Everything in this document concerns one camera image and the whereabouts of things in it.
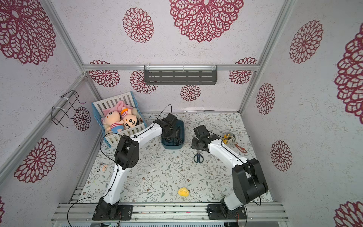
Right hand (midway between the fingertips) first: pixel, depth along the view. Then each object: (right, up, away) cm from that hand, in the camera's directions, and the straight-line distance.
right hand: (199, 145), depth 90 cm
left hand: (-18, +6, +12) cm, 23 cm away
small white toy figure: (-61, -14, -2) cm, 62 cm away
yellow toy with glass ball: (+20, +4, +5) cm, 21 cm away
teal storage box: (-14, +1, +10) cm, 17 cm away
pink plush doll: (-59, +18, +7) cm, 62 cm away
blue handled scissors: (0, -9, +5) cm, 10 cm away
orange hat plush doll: (-47, +18, +10) cm, 52 cm away
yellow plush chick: (-10, -24, -11) cm, 29 cm away
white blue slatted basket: (-58, +4, +5) cm, 59 cm away
